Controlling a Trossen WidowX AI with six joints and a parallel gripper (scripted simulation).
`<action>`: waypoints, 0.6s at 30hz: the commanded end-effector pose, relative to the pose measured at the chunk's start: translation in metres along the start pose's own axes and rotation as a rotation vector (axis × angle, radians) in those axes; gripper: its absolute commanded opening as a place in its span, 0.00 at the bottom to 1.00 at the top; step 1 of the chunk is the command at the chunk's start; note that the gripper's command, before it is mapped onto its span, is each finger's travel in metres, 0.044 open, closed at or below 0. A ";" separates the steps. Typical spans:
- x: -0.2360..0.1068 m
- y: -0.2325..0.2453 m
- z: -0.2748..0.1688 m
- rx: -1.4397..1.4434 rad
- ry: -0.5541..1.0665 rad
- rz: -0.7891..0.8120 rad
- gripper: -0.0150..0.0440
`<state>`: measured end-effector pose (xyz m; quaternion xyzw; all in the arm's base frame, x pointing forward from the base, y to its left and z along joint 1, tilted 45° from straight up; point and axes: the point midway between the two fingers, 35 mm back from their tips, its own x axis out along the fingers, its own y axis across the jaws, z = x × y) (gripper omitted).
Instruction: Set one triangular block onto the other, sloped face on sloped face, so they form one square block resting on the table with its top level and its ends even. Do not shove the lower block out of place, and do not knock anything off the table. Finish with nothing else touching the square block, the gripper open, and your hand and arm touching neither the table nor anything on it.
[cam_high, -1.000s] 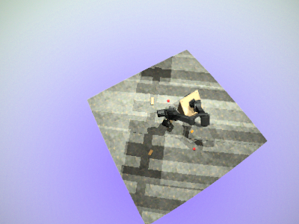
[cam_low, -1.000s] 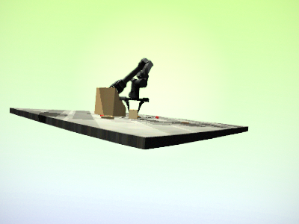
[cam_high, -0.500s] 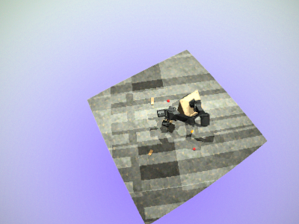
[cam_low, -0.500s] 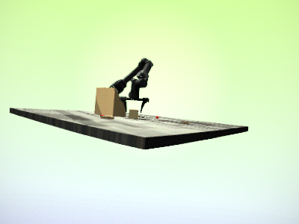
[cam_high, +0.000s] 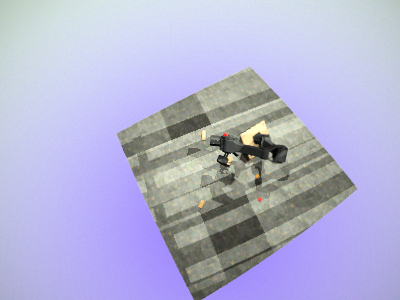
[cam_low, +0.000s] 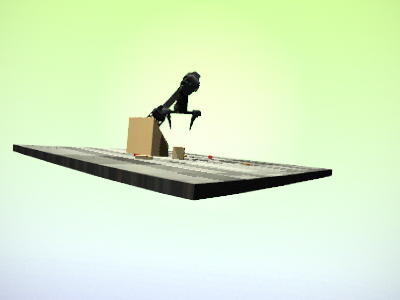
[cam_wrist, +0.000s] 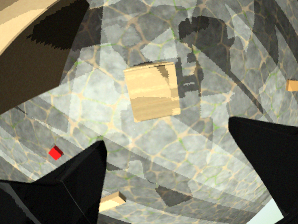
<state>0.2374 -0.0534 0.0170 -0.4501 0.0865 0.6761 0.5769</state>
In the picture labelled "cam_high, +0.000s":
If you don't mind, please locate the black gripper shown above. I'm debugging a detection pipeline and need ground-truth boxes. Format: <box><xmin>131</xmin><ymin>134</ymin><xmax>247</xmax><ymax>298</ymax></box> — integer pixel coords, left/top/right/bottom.
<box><xmin>217</xmin><ymin>135</ymin><xmax>237</xmax><ymax>166</ymax></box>

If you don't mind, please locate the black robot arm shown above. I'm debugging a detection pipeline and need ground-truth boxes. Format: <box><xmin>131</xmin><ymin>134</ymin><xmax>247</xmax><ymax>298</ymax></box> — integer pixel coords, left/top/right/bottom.
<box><xmin>210</xmin><ymin>131</ymin><xmax>288</xmax><ymax>164</ymax></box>

